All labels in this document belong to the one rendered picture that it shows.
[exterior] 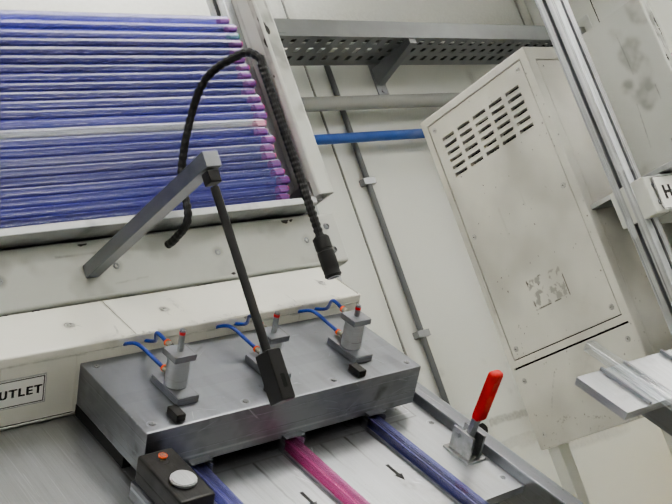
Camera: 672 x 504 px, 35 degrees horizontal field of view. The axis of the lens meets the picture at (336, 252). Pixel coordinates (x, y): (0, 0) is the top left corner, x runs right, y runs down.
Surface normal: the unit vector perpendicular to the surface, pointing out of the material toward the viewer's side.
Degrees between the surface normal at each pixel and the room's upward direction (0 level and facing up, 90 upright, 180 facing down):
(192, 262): 90
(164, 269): 90
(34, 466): 46
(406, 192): 90
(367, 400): 136
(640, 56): 90
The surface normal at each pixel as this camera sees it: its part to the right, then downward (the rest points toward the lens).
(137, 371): 0.18, -0.91
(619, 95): -0.77, 0.11
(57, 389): 0.61, 0.41
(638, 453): 0.55, -0.37
